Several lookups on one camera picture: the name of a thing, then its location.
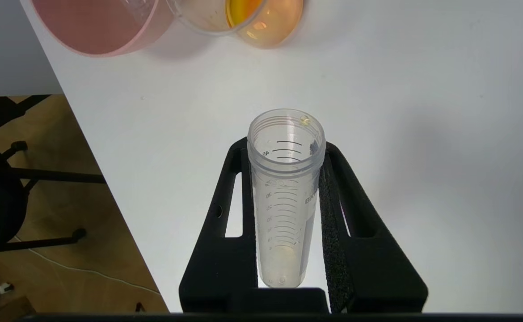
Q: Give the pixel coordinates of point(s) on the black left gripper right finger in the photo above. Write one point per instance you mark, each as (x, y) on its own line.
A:
(377, 277)

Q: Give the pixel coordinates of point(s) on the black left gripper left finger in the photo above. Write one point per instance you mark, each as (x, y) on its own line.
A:
(217, 268)

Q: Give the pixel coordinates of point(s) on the test tube with yellow pigment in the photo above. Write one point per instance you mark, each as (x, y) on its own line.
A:
(284, 214)

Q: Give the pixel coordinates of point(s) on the clear glass beaker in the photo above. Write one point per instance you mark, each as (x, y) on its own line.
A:
(270, 27)

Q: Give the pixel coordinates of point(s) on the pink bowl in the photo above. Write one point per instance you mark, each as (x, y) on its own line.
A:
(96, 27)

